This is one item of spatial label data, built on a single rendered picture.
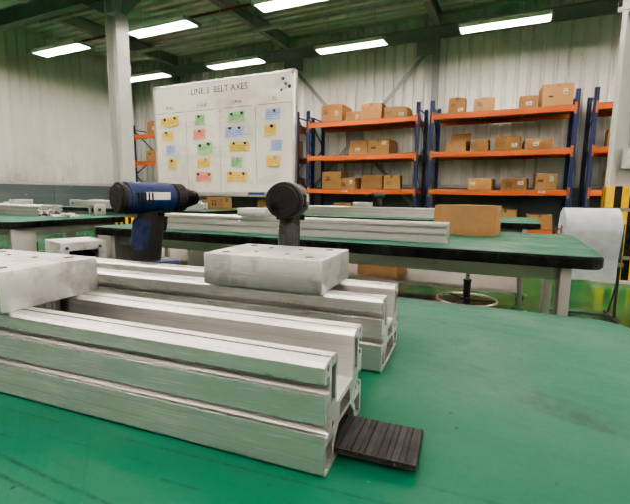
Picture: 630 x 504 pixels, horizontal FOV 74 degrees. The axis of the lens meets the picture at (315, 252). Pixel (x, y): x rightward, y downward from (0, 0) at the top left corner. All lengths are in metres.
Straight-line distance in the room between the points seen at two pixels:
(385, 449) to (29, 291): 0.37
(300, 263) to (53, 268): 0.26
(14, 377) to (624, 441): 0.55
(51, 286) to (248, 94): 3.32
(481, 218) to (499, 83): 8.85
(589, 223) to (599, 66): 7.55
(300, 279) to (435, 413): 0.20
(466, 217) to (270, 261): 1.81
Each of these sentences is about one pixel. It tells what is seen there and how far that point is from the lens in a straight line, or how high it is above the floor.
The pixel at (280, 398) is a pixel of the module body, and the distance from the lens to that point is 0.32.
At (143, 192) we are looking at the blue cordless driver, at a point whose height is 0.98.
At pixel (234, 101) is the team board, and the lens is 3.81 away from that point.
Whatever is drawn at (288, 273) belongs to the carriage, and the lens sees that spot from 0.49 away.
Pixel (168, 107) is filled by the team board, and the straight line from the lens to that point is 4.28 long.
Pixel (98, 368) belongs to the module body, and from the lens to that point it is 0.42.
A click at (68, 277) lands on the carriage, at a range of 0.53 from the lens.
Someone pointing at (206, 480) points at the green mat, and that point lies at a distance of 0.34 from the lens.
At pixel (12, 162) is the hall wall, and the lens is 13.65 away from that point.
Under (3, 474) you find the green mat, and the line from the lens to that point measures 0.40.
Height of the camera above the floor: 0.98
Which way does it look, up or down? 8 degrees down
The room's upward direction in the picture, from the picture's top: 1 degrees clockwise
